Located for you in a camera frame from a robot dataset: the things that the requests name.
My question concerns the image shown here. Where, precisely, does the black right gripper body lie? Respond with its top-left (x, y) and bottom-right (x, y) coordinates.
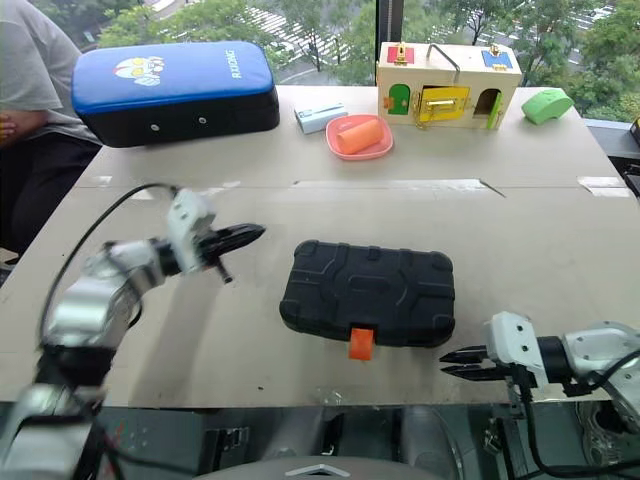
top-left (479, 344), bottom-right (539, 401)

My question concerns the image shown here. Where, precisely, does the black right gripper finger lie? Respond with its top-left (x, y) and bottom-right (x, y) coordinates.
top-left (441, 364), bottom-right (497, 383)
top-left (438, 344), bottom-right (490, 367)

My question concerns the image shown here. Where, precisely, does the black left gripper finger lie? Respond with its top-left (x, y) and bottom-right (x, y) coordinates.
top-left (222, 232), bottom-right (264, 255)
top-left (219, 222), bottom-right (267, 242)

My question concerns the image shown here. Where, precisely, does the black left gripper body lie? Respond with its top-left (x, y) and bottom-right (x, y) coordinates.
top-left (197, 227), bottom-right (235, 285)

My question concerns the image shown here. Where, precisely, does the black plastic tool case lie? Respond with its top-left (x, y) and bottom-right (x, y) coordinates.
top-left (278, 239), bottom-right (457, 362)

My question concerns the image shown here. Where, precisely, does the blue black padded case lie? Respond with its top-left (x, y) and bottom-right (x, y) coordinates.
top-left (71, 40), bottom-right (281, 149)

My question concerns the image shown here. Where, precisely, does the person's bare hand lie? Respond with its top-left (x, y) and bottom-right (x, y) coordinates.
top-left (0, 110), bottom-right (20, 147)

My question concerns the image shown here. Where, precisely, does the pink plate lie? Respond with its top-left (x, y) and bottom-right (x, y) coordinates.
top-left (325, 113), bottom-right (395, 162)

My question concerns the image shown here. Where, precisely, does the white blue small box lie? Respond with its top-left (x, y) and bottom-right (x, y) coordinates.
top-left (293, 102), bottom-right (349, 135)

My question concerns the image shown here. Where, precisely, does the orange cylinder roll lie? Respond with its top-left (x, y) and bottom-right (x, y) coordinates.
top-left (334, 118), bottom-right (384, 155)

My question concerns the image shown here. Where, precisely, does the white tape strip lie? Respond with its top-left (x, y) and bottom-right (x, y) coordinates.
top-left (577, 175), bottom-right (635, 199)

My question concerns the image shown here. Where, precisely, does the wooden lock puzzle box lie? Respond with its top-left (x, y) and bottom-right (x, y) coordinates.
top-left (375, 41), bottom-right (524, 133)

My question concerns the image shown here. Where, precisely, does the person in grey shirt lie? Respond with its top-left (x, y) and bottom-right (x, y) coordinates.
top-left (0, 0), bottom-right (105, 256)

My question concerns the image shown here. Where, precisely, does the green foam shape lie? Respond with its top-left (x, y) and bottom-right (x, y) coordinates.
top-left (521, 87), bottom-right (576, 126)

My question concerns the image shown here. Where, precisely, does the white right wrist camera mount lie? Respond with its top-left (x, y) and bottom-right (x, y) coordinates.
top-left (486, 311), bottom-right (545, 389)

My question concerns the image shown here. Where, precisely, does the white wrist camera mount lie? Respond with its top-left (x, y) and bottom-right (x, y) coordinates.
top-left (165, 188), bottom-right (218, 275)
top-left (486, 311), bottom-right (545, 389)

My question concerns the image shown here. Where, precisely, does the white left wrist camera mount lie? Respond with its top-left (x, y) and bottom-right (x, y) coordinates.
top-left (165, 188), bottom-right (218, 275)

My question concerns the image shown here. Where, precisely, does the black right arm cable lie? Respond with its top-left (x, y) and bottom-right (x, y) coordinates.
top-left (517, 349), bottom-right (640, 479)

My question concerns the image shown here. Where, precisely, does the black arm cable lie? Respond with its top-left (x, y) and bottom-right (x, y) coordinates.
top-left (517, 349), bottom-right (640, 479)
top-left (38, 183), bottom-right (180, 346)

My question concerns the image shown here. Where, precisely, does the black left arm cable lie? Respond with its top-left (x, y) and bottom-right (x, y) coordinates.
top-left (38, 183), bottom-right (180, 346)

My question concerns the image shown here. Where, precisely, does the dark window frame post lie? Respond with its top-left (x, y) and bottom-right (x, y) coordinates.
top-left (374, 0), bottom-right (394, 87)

